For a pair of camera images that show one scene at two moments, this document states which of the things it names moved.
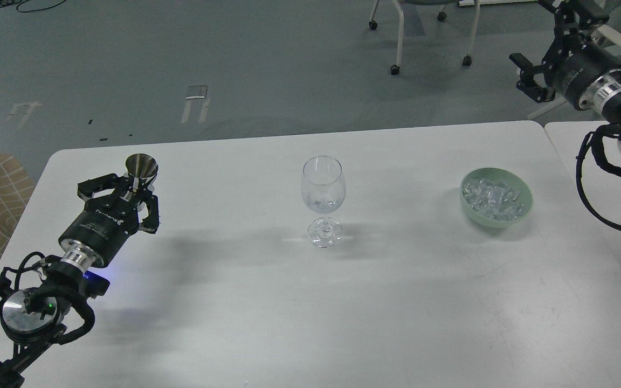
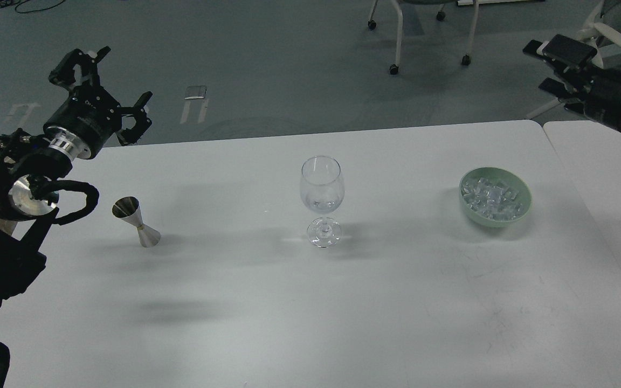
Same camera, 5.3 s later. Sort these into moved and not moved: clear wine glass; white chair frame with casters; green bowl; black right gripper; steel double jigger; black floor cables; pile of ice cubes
Moved: black right gripper; steel double jigger
Not moved: white chair frame with casters; pile of ice cubes; black floor cables; clear wine glass; green bowl
